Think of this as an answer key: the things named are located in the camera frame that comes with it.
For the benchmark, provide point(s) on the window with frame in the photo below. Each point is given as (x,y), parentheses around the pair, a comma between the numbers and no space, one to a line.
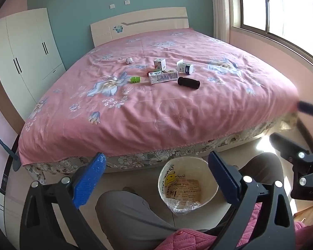
(287,22)

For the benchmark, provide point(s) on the cream wooden headboard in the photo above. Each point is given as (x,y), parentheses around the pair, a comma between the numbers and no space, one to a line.
(136,22)

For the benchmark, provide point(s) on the white curtain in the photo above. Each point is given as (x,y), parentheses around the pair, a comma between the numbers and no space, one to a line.
(221,19)

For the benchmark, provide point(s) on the white milk carton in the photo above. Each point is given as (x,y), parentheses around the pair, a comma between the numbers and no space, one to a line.
(163,76)

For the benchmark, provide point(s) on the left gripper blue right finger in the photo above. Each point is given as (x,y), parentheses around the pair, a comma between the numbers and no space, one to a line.
(227,177)

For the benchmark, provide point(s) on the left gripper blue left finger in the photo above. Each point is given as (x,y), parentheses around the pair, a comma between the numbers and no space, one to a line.
(87,179)

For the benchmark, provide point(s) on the white wardrobe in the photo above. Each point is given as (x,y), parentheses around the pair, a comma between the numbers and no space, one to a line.
(29,59)

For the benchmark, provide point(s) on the black foam roller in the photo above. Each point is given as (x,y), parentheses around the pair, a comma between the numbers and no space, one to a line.
(189,83)

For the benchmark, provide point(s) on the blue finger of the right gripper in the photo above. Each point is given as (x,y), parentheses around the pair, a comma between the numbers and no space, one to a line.
(305,108)
(286,147)

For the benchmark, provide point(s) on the clear plastic bin liner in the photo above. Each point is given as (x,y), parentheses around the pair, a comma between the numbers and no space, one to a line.
(180,208)

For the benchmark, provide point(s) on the white paper trash bucket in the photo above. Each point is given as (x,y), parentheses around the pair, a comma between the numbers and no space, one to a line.
(189,168)

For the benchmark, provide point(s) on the green paper box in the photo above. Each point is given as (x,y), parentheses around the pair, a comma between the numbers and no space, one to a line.
(135,79)

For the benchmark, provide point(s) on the pink floral bed sheet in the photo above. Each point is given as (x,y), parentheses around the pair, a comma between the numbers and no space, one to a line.
(93,107)

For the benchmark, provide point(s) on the pink quilted jacket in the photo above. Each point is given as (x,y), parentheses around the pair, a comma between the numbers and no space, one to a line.
(191,239)

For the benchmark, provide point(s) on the small white medicine box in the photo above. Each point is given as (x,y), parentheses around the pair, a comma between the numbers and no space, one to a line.
(160,64)

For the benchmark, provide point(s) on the white paper ball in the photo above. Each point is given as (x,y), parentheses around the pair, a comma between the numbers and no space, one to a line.
(129,60)

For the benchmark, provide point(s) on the floral mattress skirt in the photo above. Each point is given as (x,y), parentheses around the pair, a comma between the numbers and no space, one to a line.
(40,171)

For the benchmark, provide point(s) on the left leg grey trousers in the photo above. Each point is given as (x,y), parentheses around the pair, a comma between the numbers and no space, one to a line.
(128,222)

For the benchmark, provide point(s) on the white yogurt cup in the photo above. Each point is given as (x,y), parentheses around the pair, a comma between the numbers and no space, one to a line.
(184,68)

